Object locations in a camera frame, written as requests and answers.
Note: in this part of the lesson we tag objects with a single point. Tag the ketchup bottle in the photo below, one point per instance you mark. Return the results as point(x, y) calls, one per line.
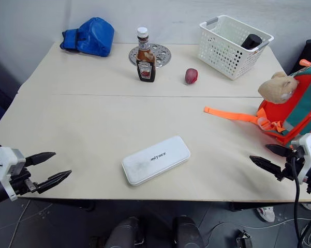
point(145, 62)

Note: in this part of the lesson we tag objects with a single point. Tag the orange and green backpack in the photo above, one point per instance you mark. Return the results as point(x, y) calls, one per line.
point(300, 108)

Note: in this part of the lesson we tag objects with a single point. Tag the light wooden table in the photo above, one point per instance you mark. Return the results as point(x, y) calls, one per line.
point(134, 118)

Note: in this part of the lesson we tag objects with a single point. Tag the white perforated plastic basket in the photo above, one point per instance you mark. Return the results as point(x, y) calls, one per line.
point(230, 51)

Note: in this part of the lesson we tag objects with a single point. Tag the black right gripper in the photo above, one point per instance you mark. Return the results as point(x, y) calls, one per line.
point(291, 168)

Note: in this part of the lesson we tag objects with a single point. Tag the perforated metal steamer plate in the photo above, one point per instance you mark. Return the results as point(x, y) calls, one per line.
point(160, 53)

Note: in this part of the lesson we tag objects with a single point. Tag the small metal floor device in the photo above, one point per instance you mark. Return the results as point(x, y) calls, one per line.
point(244, 240)

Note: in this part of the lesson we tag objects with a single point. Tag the dark rounded shape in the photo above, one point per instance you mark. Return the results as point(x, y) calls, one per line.
point(187, 232)
point(124, 233)

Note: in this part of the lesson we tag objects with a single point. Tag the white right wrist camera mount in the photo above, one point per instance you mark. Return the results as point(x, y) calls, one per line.
point(310, 147)

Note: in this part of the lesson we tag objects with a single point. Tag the beige plush toy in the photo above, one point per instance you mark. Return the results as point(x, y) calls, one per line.
point(277, 87)

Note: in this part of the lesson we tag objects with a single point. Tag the black chair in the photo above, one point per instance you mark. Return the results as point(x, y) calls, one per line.
point(309, 55)

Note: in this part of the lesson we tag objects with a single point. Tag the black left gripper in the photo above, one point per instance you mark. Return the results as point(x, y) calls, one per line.
point(20, 182)

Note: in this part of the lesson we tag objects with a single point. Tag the white sneaker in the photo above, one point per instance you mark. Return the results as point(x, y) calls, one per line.
point(266, 213)
point(309, 206)

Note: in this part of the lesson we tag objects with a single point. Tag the red onion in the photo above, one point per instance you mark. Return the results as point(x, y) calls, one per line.
point(191, 76)

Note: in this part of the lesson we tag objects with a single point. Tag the black cylinder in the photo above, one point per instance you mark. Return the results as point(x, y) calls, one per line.
point(251, 41)

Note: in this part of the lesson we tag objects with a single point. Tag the white pencil case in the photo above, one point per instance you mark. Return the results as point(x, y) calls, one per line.
point(155, 164)

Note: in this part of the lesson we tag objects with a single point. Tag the blue boxing glove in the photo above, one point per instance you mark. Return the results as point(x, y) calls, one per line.
point(90, 37)

